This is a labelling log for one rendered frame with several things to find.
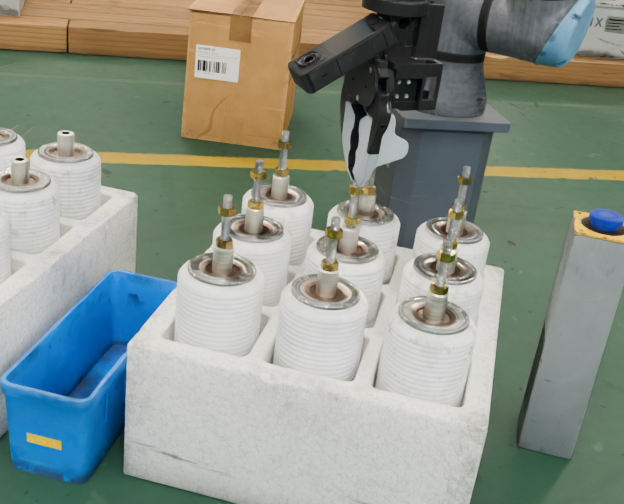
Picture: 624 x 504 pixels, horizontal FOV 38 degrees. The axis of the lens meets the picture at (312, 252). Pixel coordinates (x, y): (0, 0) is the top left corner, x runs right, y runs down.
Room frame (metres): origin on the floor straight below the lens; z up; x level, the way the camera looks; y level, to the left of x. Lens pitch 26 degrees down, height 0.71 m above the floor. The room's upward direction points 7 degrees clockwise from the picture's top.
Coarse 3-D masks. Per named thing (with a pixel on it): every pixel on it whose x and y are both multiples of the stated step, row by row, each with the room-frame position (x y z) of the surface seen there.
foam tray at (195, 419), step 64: (384, 320) 0.93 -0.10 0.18; (128, 384) 0.81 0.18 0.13; (192, 384) 0.80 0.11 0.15; (256, 384) 0.79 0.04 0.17; (320, 384) 0.78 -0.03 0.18; (128, 448) 0.81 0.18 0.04; (192, 448) 0.80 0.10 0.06; (256, 448) 0.78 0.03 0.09; (320, 448) 0.77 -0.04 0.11; (384, 448) 0.76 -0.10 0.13; (448, 448) 0.75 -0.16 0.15
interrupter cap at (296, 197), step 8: (264, 184) 1.13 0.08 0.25; (264, 192) 1.11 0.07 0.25; (288, 192) 1.12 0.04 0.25; (296, 192) 1.12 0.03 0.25; (304, 192) 1.12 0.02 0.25; (264, 200) 1.08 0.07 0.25; (272, 200) 1.08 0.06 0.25; (280, 200) 1.09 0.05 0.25; (288, 200) 1.09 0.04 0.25; (296, 200) 1.09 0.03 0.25; (304, 200) 1.09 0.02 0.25
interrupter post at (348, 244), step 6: (342, 228) 0.96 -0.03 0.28; (348, 228) 0.96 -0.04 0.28; (354, 228) 0.96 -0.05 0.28; (348, 234) 0.96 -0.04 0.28; (354, 234) 0.96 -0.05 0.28; (342, 240) 0.96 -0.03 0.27; (348, 240) 0.96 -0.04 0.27; (354, 240) 0.96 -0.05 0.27; (342, 246) 0.96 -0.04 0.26; (348, 246) 0.96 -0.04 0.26; (354, 246) 0.96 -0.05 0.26; (348, 252) 0.96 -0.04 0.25; (354, 252) 0.96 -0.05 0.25
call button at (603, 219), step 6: (594, 210) 1.00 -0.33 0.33; (600, 210) 1.00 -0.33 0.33; (606, 210) 1.00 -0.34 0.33; (594, 216) 0.98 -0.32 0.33; (600, 216) 0.98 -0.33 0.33; (606, 216) 0.98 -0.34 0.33; (612, 216) 0.98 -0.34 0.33; (618, 216) 0.99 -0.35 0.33; (594, 222) 0.98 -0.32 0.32; (600, 222) 0.97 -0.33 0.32; (606, 222) 0.97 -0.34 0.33; (612, 222) 0.97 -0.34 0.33; (618, 222) 0.97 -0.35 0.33; (600, 228) 0.98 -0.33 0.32; (606, 228) 0.97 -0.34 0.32; (612, 228) 0.98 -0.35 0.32
